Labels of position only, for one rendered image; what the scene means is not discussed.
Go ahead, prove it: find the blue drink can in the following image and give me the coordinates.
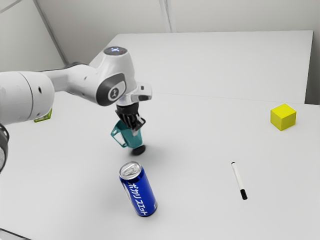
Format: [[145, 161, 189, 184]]
[[118, 160, 158, 218]]

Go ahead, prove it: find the white pen with black cap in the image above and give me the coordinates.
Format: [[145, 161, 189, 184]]
[[230, 161, 249, 201]]

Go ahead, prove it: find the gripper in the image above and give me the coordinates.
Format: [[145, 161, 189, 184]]
[[115, 103, 147, 137]]

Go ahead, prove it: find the yellow cube block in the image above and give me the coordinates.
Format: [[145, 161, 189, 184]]
[[270, 102, 298, 132]]

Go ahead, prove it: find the teal faceted mug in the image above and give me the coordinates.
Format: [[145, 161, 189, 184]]
[[110, 119, 145, 149]]

